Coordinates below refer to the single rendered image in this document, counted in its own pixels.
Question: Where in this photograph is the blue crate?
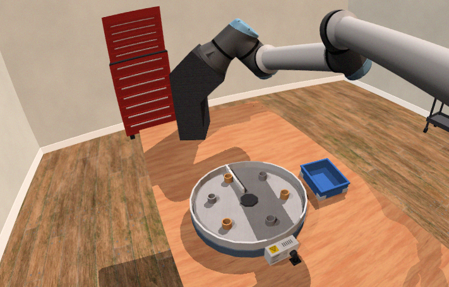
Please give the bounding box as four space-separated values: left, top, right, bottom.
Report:
299 158 350 201

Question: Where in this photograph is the bronze bushing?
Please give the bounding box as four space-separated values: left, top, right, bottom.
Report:
224 173 232 183
222 218 232 230
280 189 289 200

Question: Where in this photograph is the round grey turntable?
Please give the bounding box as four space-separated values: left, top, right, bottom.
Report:
189 161 308 266

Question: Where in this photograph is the grey metal bushing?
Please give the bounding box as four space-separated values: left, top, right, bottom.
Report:
258 171 266 181
265 214 275 227
207 193 217 204

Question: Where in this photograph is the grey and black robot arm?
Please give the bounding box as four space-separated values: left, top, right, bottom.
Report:
198 9 449 107

